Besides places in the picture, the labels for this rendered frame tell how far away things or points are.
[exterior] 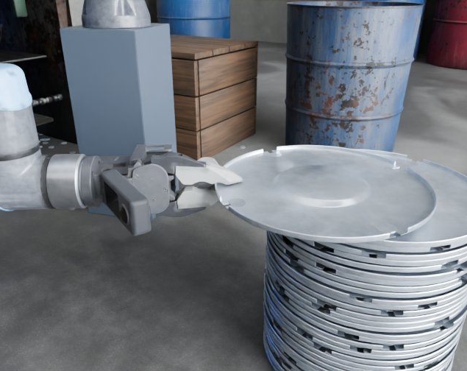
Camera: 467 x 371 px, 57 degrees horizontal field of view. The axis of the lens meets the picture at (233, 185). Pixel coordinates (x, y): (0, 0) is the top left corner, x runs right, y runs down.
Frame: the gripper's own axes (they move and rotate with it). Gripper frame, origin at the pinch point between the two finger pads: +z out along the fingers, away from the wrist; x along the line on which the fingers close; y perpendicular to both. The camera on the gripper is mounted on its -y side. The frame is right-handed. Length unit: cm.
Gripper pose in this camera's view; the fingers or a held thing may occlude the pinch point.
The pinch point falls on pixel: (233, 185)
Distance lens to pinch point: 59.0
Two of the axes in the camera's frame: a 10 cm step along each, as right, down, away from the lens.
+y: -0.4, -4.2, 9.1
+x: 0.0, 9.1, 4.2
